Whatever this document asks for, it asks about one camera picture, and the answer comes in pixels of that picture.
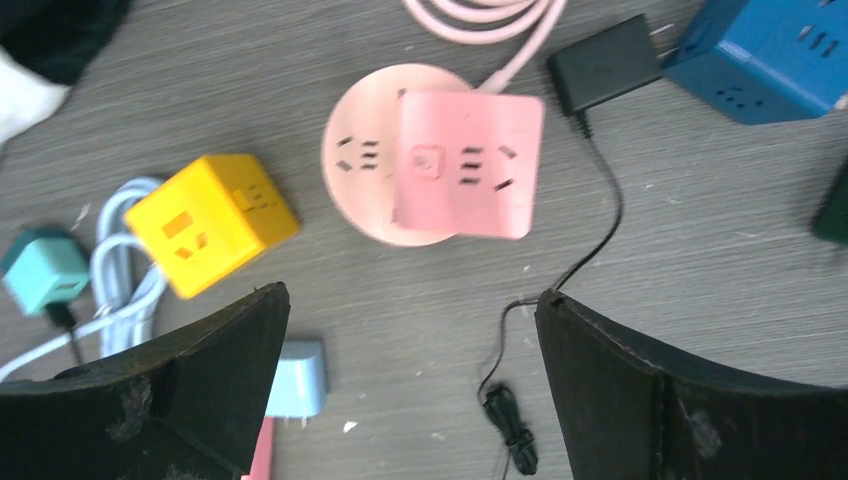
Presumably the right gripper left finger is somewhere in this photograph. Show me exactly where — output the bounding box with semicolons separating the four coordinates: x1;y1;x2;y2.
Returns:
1;282;290;479

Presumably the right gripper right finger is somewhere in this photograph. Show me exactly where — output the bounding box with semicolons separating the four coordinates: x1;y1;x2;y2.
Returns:
535;290;847;479

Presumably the light blue plug adapter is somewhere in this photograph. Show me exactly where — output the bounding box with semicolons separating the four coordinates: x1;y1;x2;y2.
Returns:
265;340;328;427

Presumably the pink cube socket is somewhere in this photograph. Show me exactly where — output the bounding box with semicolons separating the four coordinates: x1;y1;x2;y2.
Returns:
394;90;545;239

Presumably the black power adapter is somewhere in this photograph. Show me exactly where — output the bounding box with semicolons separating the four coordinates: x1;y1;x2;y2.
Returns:
476;14;664;480

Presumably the pink triangular power strip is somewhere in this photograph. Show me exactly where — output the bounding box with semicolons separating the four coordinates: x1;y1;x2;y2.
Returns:
241;417;274;480

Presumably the light blue power strip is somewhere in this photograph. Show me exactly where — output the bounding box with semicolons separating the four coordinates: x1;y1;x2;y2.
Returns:
1;177;167;378

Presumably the yellow cube socket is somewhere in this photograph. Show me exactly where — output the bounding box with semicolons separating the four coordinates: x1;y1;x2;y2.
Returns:
124;153;301;299

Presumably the teal usb charger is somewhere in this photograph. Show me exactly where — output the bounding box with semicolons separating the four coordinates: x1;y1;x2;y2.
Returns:
1;227;90;316

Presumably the dark green cube socket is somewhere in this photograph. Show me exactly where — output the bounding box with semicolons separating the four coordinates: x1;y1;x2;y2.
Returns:
812;162;847;246

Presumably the pink round power strip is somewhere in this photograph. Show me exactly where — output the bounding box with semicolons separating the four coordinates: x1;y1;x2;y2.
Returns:
320;0;571;249

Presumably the blue cube socket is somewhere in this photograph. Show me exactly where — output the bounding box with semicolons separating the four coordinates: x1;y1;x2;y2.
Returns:
662;0;847;125

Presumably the black white checkered pillow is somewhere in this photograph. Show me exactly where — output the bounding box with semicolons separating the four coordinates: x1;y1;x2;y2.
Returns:
1;0;132;144

